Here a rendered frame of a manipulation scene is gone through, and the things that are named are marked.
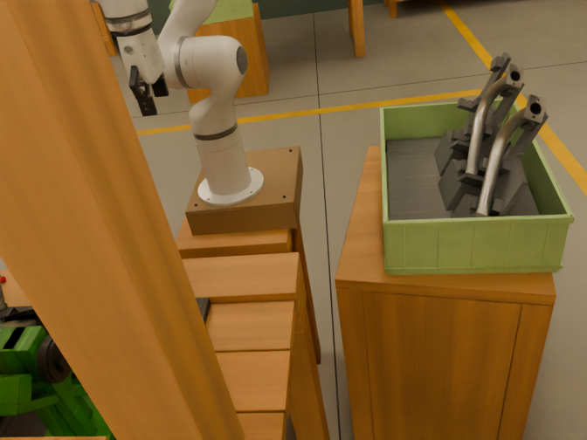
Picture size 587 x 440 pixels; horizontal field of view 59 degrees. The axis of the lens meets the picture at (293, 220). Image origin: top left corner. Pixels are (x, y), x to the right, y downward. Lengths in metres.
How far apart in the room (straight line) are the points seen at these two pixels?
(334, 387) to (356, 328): 0.66
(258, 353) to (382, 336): 0.48
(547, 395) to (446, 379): 0.62
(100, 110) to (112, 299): 0.14
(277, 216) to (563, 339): 1.35
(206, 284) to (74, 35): 0.94
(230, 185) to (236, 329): 0.44
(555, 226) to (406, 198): 0.41
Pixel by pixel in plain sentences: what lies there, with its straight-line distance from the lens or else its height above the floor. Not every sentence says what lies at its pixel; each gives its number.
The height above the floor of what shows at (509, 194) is 0.99.
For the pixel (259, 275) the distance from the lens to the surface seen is 1.23.
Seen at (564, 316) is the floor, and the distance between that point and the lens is 2.41.
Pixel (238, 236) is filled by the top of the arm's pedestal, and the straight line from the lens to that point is 1.44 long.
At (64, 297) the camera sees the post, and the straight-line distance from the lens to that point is 0.43.
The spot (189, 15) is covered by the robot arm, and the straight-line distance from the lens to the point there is 1.35.
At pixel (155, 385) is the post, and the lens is 0.49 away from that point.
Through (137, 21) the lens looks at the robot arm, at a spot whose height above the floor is 1.47.
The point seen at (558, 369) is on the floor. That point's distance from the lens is 2.23.
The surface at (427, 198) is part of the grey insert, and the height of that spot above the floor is 0.85.
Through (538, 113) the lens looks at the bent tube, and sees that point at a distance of 1.26.
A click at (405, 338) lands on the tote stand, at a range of 1.47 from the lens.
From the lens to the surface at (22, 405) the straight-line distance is 0.88.
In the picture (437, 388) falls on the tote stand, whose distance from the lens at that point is 1.63.
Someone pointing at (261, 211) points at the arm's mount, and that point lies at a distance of 1.40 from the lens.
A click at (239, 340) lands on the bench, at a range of 1.13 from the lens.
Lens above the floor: 1.72
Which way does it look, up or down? 37 degrees down
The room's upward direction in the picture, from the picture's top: 10 degrees counter-clockwise
